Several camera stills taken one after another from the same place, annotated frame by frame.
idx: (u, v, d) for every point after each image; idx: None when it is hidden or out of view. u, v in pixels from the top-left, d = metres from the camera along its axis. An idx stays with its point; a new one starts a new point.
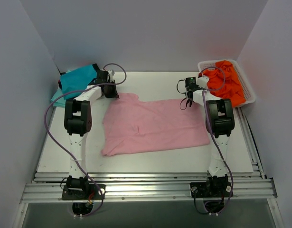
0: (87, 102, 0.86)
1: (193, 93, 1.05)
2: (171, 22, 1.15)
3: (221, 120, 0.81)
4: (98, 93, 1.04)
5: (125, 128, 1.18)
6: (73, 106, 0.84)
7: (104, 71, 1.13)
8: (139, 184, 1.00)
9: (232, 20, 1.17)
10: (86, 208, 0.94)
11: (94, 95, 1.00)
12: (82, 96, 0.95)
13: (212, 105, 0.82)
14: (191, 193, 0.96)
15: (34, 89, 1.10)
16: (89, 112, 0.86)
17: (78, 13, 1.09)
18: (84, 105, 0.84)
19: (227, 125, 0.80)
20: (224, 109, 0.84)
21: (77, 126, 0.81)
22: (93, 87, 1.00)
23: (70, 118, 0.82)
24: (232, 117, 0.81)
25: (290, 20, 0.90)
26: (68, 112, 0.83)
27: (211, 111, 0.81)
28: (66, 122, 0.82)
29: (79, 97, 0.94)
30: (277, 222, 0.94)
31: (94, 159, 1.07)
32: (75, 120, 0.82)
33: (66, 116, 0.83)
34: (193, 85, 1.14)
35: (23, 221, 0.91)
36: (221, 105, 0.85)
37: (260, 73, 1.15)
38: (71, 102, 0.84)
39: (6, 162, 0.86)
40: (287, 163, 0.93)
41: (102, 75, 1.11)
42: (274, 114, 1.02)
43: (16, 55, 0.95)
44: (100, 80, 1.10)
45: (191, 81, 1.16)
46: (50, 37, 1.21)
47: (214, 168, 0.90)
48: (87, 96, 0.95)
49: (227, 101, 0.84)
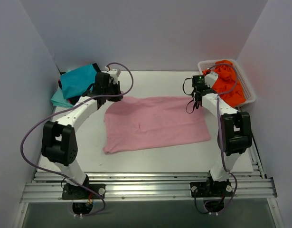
0: (70, 128, 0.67)
1: (203, 97, 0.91)
2: (171, 22, 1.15)
3: (237, 138, 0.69)
4: (90, 109, 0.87)
5: (125, 128, 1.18)
6: (54, 130, 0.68)
7: (104, 75, 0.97)
8: (139, 185, 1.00)
9: (232, 20, 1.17)
10: (86, 208, 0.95)
11: (85, 112, 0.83)
12: (68, 116, 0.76)
13: (229, 119, 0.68)
14: (191, 192, 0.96)
15: (34, 89, 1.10)
16: (74, 139, 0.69)
17: (78, 12, 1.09)
18: (65, 132, 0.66)
19: (243, 143, 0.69)
20: (240, 124, 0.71)
21: (57, 156, 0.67)
22: (85, 102, 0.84)
23: (49, 146, 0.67)
24: (249, 134, 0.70)
25: (290, 20, 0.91)
26: (46, 139, 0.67)
27: (227, 127, 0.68)
28: (45, 150, 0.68)
29: (63, 118, 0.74)
30: (277, 222, 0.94)
31: (94, 159, 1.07)
32: (54, 148, 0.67)
33: (43, 142, 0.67)
34: (202, 86, 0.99)
35: (23, 221, 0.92)
36: (237, 119, 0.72)
37: (261, 73, 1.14)
38: (51, 126, 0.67)
39: (6, 162, 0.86)
40: (287, 163, 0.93)
41: (101, 80, 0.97)
42: (275, 113, 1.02)
43: (17, 55, 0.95)
44: (99, 87, 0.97)
45: (200, 80, 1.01)
46: (50, 37, 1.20)
47: (216, 174, 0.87)
48: (73, 117, 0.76)
49: (245, 115, 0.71)
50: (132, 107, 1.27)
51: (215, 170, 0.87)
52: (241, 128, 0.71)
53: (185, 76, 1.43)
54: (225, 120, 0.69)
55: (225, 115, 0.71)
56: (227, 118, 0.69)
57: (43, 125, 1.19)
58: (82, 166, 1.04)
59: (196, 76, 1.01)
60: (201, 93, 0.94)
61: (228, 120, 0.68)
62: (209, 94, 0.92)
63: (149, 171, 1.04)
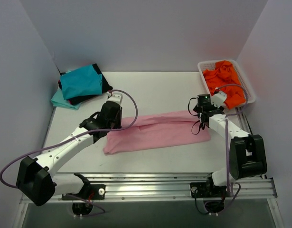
0: (45, 173, 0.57)
1: (211, 118, 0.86)
2: (171, 22, 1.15)
3: (249, 164, 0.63)
4: (85, 143, 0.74)
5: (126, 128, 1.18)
6: (31, 168, 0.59)
7: (112, 106, 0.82)
8: (139, 185, 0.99)
9: (232, 20, 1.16)
10: (86, 208, 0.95)
11: (73, 149, 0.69)
12: (51, 154, 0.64)
13: (241, 144, 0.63)
14: (191, 193, 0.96)
15: (34, 89, 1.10)
16: (50, 184, 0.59)
17: (78, 13, 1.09)
18: (38, 177, 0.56)
19: (256, 169, 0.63)
20: (252, 148, 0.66)
21: (30, 197, 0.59)
22: (77, 137, 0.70)
23: (21, 183, 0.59)
24: (263, 159, 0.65)
25: (290, 20, 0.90)
26: (21, 175, 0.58)
27: (239, 151, 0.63)
28: (18, 185, 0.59)
29: (45, 156, 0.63)
30: (277, 223, 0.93)
31: (94, 160, 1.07)
32: (27, 189, 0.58)
33: (18, 177, 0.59)
34: (208, 105, 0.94)
35: (23, 221, 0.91)
36: (248, 143, 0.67)
37: (261, 74, 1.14)
38: (27, 164, 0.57)
39: (6, 162, 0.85)
40: (287, 163, 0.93)
41: (108, 111, 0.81)
42: (275, 114, 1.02)
43: (17, 55, 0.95)
44: (103, 118, 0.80)
45: (206, 99, 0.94)
46: (50, 37, 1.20)
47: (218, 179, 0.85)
48: (55, 156, 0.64)
49: (258, 138, 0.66)
50: (131, 108, 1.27)
51: (218, 177, 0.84)
52: (254, 153, 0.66)
53: (184, 76, 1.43)
54: (236, 144, 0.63)
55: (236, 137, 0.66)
56: (238, 142, 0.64)
57: (43, 126, 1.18)
58: (82, 166, 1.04)
59: (203, 95, 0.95)
60: (207, 114, 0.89)
61: (240, 144, 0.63)
62: (216, 115, 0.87)
63: (149, 171, 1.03)
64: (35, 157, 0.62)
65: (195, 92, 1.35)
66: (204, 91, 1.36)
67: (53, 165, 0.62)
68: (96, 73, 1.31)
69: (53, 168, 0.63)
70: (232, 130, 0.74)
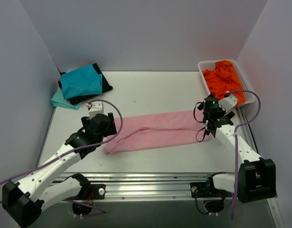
0: (26, 199, 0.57)
1: (219, 128, 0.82)
2: (171, 22, 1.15)
3: (257, 190, 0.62)
4: (71, 162, 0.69)
5: (126, 127, 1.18)
6: (14, 192, 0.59)
7: (101, 120, 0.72)
8: (139, 185, 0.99)
9: (232, 20, 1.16)
10: (86, 208, 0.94)
11: (59, 170, 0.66)
12: (33, 177, 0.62)
13: (251, 172, 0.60)
14: (191, 193, 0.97)
15: (33, 90, 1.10)
16: (33, 208, 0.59)
17: (78, 13, 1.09)
18: (20, 204, 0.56)
19: (263, 194, 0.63)
20: (262, 171, 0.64)
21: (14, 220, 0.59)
22: (61, 157, 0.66)
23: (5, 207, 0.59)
24: (272, 185, 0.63)
25: (291, 20, 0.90)
26: (4, 200, 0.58)
27: (249, 178, 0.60)
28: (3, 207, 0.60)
29: (27, 179, 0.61)
30: (277, 222, 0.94)
31: (94, 160, 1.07)
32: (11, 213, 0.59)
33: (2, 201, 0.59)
34: (215, 112, 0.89)
35: None
36: (259, 165, 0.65)
37: (261, 74, 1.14)
38: (9, 189, 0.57)
39: (6, 163, 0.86)
40: (287, 163, 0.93)
41: (96, 126, 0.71)
42: (275, 114, 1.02)
43: (17, 55, 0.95)
44: (91, 132, 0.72)
45: (213, 106, 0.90)
46: (50, 37, 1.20)
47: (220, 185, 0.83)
48: (38, 180, 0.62)
49: (270, 163, 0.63)
50: (131, 108, 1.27)
51: (220, 182, 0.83)
52: (263, 176, 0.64)
53: (184, 76, 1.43)
54: (246, 172, 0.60)
55: (247, 164, 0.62)
56: (248, 167, 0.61)
57: (43, 126, 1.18)
58: (82, 166, 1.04)
59: (210, 100, 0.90)
60: (214, 122, 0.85)
61: (250, 172, 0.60)
62: (223, 125, 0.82)
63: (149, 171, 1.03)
64: (18, 182, 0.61)
65: (195, 92, 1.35)
66: (204, 91, 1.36)
67: (35, 189, 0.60)
68: (96, 73, 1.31)
69: (36, 193, 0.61)
70: (242, 149, 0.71)
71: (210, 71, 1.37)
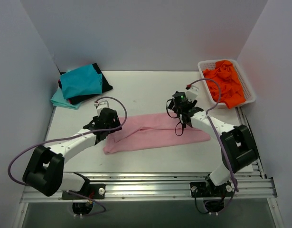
0: (60, 157, 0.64)
1: (192, 117, 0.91)
2: (171, 22, 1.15)
3: (242, 154, 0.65)
4: (89, 142, 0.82)
5: (126, 126, 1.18)
6: (43, 156, 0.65)
7: (109, 111, 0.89)
8: (139, 184, 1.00)
9: (232, 19, 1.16)
10: (86, 208, 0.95)
11: (80, 144, 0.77)
12: (62, 145, 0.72)
13: (230, 137, 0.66)
14: (191, 193, 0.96)
15: (34, 89, 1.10)
16: (61, 172, 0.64)
17: (78, 13, 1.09)
18: (53, 161, 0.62)
19: (249, 157, 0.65)
20: (240, 138, 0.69)
21: (38, 186, 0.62)
22: (83, 134, 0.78)
23: (32, 172, 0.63)
24: (254, 147, 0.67)
25: (291, 20, 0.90)
26: (32, 164, 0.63)
27: (230, 145, 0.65)
28: (26, 176, 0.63)
29: (57, 145, 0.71)
30: (277, 222, 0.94)
31: (94, 159, 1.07)
32: (36, 177, 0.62)
33: (28, 167, 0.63)
34: (185, 105, 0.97)
35: (23, 221, 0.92)
36: (235, 134, 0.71)
37: (261, 74, 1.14)
38: (41, 151, 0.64)
39: (6, 162, 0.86)
40: (287, 163, 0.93)
41: (106, 116, 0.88)
42: (274, 114, 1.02)
43: (17, 56, 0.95)
44: (101, 122, 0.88)
45: (182, 99, 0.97)
46: (50, 37, 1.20)
47: (219, 180, 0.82)
48: (67, 147, 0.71)
49: (244, 128, 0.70)
50: (131, 108, 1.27)
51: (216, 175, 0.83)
52: (243, 142, 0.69)
53: (184, 76, 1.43)
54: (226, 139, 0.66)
55: (224, 133, 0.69)
56: (227, 137, 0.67)
57: (43, 126, 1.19)
58: (82, 166, 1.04)
59: (178, 96, 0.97)
60: (188, 115, 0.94)
61: (229, 138, 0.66)
62: (196, 113, 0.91)
63: (149, 171, 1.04)
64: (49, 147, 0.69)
65: None
66: (204, 90, 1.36)
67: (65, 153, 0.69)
68: (96, 73, 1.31)
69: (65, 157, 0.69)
70: (218, 125, 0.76)
71: (210, 71, 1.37)
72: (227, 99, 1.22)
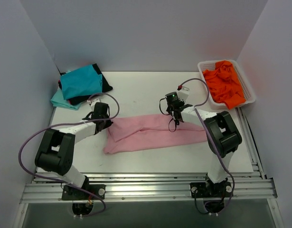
0: (70, 135, 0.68)
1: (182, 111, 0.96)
2: (171, 22, 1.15)
3: (226, 137, 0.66)
4: (90, 129, 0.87)
5: (126, 127, 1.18)
6: (53, 137, 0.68)
7: (103, 104, 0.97)
8: (139, 185, 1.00)
9: (232, 20, 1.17)
10: (86, 208, 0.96)
11: (84, 130, 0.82)
12: (70, 128, 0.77)
13: (211, 122, 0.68)
14: (191, 193, 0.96)
15: (34, 90, 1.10)
16: (71, 149, 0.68)
17: (78, 13, 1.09)
18: (66, 138, 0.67)
19: (234, 141, 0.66)
20: (224, 124, 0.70)
21: (51, 165, 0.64)
22: (86, 122, 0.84)
23: (44, 151, 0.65)
24: (236, 130, 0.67)
25: (290, 20, 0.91)
26: (44, 145, 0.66)
27: (212, 129, 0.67)
28: (39, 157, 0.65)
29: (64, 128, 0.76)
30: (277, 223, 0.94)
31: (95, 160, 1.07)
32: (50, 156, 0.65)
33: (40, 148, 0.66)
34: (177, 103, 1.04)
35: (23, 221, 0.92)
36: (219, 120, 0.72)
37: (260, 74, 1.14)
38: (51, 132, 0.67)
39: (6, 163, 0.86)
40: (287, 163, 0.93)
41: (100, 108, 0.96)
42: (274, 114, 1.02)
43: (17, 56, 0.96)
44: (97, 114, 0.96)
45: (174, 98, 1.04)
46: (50, 37, 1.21)
47: (216, 176, 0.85)
48: (74, 129, 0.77)
49: (225, 113, 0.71)
50: (131, 109, 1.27)
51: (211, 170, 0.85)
52: (226, 128, 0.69)
53: (184, 76, 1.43)
54: (207, 124, 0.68)
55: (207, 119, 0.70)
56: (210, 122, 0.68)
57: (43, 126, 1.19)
58: (83, 166, 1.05)
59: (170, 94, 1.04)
60: (179, 110, 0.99)
61: (211, 123, 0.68)
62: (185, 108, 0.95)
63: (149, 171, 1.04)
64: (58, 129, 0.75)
65: (195, 92, 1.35)
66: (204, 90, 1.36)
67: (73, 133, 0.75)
68: (96, 73, 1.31)
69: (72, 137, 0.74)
70: (202, 114, 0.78)
71: (210, 71, 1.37)
72: (227, 100, 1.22)
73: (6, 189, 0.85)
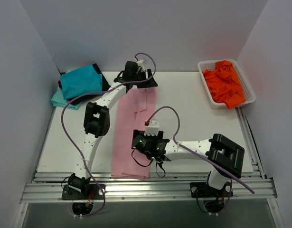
0: (106, 109, 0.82)
1: (166, 154, 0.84)
2: (171, 22, 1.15)
3: (235, 159, 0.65)
4: (122, 93, 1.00)
5: (146, 107, 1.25)
6: (93, 110, 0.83)
7: (133, 63, 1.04)
8: (138, 184, 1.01)
9: (232, 19, 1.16)
10: (86, 208, 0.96)
11: (117, 95, 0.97)
12: (104, 99, 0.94)
13: (216, 154, 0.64)
14: (191, 193, 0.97)
15: (34, 89, 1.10)
16: (108, 118, 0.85)
17: (78, 13, 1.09)
18: (102, 111, 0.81)
19: (241, 156, 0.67)
20: (221, 146, 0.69)
21: (95, 130, 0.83)
22: (116, 88, 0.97)
23: (89, 120, 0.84)
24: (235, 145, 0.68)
25: (290, 20, 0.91)
26: (88, 115, 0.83)
27: (221, 162, 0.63)
28: (85, 124, 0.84)
29: (100, 100, 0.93)
30: (277, 223, 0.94)
31: (95, 159, 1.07)
32: (94, 123, 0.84)
33: (85, 118, 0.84)
34: (148, 145, 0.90)
35: (23, 221, 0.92)
36: (214, 143, 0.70)
37: (260, 74, 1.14)
38: (91, 107, 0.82)
39: (6, 163, 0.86)
40: (287, 163, 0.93)
41: (130, 68, 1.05)
42: (274, 113, 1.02)
43: (17, 56, 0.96)
44: (127, 74, 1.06)
45: (142, 143, 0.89)
46: (50, 37, 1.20)
47: (221, 184, 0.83)
48: (108, 99, 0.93)
49: (216, 137, 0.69)
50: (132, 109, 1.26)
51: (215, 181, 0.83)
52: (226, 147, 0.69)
53: (184, 76, 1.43)
54: (214, 159, 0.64)
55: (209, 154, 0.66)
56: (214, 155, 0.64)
57: (43, 126, 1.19)
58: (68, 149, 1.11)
59: (137, 142, 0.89)
60: (160, 153, 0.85)
61: (216, 156, 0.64)
62: (166, 147, 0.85)
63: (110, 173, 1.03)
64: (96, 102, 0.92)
65: (195, 92, 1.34)
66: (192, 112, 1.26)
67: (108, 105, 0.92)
68: (96, 74, 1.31)
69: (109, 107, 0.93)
70: (195, 147, 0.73)
71: (210, 71, 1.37)
72: (227, 100, 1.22)
73: (5, 188, 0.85)
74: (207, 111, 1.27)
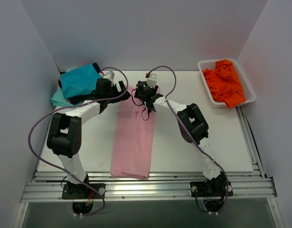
0: (78, 118, 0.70)
1: (154, 103, 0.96)
2: (171, 21, 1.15)
3: (195, 127, 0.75)
4: (94, 110, 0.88)
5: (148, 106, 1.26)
6: (61, 122, 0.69)
7: (104, 81, 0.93)
8: (139, 184, 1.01)
9: (232, 19, 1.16)
10: (86, 207, 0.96)
11: (89, 112, 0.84)
12: (75, 110, 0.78)
13: (183, 116, 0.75)
14: (191, 192, 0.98)
15: (34, 89, 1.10)
16: (80, 131, 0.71)
17: (78, 12, 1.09)
18: (73, 121, 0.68)
19: (202, 129, 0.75)
20: (193, 114, 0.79)
21: (62, 147, 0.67)
22: (89, 103, 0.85)
23: (55, 135, 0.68)
24: (204, 120, 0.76)
25: (290, 20, 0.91)
26: (53, 128, 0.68)
27: (184, 122, 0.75)
28: (50, 140, 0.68)
29: (70, 111, 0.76)
30: (277, 222, 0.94)
31: (95, 158, 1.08)
32: (60, 138, 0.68)
33: (50, 132, 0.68)
34: (148, 92, 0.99)
35: (23, 220, 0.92)
36: (189, 111, 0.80)
37: (260, 73, 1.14)
38: (58, 117, 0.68)
39: (6, 162, 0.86)
40: (287, 163, 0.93)
41: (101, 87, 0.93)
42: (274, 112, 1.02)
43: (16, 56, 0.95)
44: (100, 93, 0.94)
45: (144, 89, 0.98)
46: (50, 36, 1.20)
47: (208, 171, 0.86)
48: (80, 112, 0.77)
49: (194, 106, 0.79)
50: (132, 107, 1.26)
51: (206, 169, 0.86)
52: (195, 118, 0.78)
53: (184, 75, 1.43)
54: (181, 118, 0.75)
55: (178, 113, 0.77)
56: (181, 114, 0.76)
57: (44, 125, 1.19)
58: None
59: (141, 85, 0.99)
60: (151, 101, 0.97)
61: (183, 116, 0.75)
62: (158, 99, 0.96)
63: (109, 170, 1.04)
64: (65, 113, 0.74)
65: (195, 92, 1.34)
66: (188, 100, 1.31)
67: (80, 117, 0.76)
68: (96, 73, 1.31)
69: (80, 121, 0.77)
70: (174, 107, 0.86)
71: (210, 70, 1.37)
72: (227, 99, 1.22)
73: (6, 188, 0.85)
74: (207, 110, 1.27)
